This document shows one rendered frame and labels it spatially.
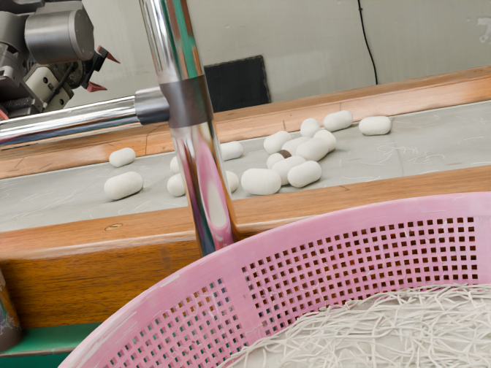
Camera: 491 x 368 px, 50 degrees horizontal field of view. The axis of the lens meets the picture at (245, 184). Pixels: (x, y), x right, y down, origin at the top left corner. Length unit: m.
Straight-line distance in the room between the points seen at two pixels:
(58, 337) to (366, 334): 0.19
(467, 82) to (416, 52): 1.85
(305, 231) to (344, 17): 2.26
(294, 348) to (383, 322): 0.04
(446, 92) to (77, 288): 0.47
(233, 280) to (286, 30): 2.31
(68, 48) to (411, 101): 0.40
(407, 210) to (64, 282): 0.21
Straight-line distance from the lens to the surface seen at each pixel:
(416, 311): 0.26
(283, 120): 0.65
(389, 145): 0.51
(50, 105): 1.23
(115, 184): 0.50
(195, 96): 0.25
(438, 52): 2.52
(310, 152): 0.48
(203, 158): 0.26
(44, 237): 0.37
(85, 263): 0.34
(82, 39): 0.65
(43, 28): 0.65
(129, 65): 2.76
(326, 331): 0.25
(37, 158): 0.78
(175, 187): 0.46
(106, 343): 0.22
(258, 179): 0.41
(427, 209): 0.28
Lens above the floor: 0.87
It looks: 16 degrees down
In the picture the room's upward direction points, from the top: 12 degrees counter-clockwise
